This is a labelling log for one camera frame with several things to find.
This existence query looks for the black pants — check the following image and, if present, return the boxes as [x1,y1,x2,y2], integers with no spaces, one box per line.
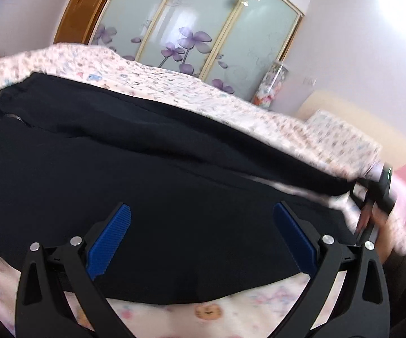
[0,73,354,304]

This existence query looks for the person's right hand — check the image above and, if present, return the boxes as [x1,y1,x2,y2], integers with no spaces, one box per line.
[356,203,402,265]

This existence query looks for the patterned pillow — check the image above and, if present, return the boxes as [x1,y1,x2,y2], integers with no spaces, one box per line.
[305,110,382,179]

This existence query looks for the beige headboard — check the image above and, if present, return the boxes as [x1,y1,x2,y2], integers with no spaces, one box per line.
[295,90,406,169]

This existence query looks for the cartoon animal fleece blanket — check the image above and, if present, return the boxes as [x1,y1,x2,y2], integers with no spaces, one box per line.
[0,246,348,338]

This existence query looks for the plush toy container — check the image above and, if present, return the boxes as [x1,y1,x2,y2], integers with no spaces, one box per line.
[252,60,289,109]

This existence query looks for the glass sliding wardrobe doors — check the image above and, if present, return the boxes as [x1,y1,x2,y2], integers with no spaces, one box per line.
[89,0,303,101]

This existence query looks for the floral bed sheet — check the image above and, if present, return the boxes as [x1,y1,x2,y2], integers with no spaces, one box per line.
[0,43,383,184]

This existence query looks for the brown wooden door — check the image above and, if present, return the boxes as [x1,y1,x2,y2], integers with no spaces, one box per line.
[53,0,108,44]

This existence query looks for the wall socket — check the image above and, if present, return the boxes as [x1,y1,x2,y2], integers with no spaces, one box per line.
[303,77,316,87]

